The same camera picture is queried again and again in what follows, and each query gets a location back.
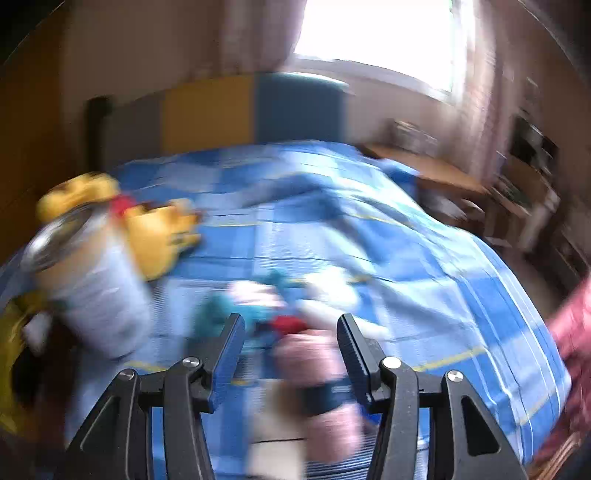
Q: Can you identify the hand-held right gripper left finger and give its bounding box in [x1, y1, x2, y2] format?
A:
[55, 313, 247, 480]

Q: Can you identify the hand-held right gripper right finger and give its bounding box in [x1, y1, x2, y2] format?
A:
[336, 313, 529, 480]

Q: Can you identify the pink plush doll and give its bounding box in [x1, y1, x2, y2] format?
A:
[276, 329, 366, 462]

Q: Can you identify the teal plush animal toy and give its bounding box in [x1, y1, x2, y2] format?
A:
[194, 270, 296, 340]

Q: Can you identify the clear bag of white stuffing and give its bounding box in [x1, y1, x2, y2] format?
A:
[295, 272, 389, 337]

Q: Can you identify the blue plaid blanket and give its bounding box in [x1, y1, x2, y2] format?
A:
[0, 141, 573, 480]

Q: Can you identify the white metal tin can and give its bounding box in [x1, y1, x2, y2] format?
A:
[21, 205, 153, 361]

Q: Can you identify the yellow giraffe plush toy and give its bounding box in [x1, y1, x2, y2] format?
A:
[37, 173, 204, 282]

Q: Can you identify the wooden desk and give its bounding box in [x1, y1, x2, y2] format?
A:
[360, 141, 490, 197]

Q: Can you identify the yellow and black plush toy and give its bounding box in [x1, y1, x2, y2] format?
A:
[0, 295, 51, 439]

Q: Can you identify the pink fringed blanket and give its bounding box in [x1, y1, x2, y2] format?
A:
[538, 277, 591, 462]

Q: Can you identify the clear box on desk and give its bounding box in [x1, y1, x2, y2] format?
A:
[390, 120, 439, 154]

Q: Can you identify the wooden shelf unit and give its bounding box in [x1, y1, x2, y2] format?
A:
[485, 115, 561, 250]

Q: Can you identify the teal yellow grey headboard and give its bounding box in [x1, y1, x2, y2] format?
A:
[88, 71, 349, 171]

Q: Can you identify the pale pink curtain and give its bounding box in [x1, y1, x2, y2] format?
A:
[455, 0, 509, 181]
[219, 0, 308, 75]

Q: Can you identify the bright window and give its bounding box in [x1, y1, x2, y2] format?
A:
[293, 0, 476, 100]

